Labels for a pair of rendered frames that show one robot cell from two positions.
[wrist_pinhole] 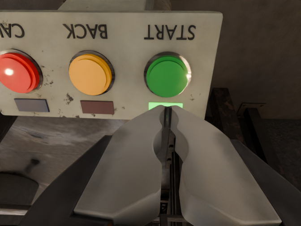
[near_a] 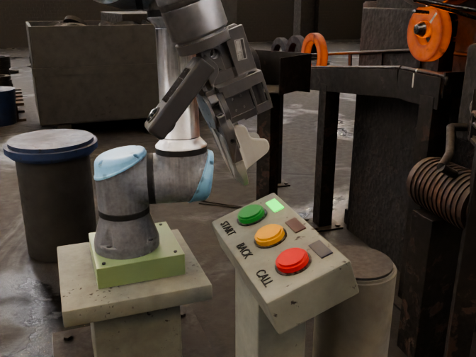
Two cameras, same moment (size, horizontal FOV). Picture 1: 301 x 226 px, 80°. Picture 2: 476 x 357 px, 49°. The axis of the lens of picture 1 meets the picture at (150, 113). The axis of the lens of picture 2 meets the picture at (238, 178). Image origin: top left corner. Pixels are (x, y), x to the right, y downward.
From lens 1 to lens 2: 69 cm
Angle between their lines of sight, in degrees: 67
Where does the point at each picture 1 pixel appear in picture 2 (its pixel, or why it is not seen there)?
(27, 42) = (266, 267)
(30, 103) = (318, 248)
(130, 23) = (231, 240)
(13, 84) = (299, 253)
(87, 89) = (277, 227)
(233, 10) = not seen: outside the picture
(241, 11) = not seen: outside the picture
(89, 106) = (297, 227)
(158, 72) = (247, 214)
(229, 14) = not seen: outside the picture
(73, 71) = (268, 236)
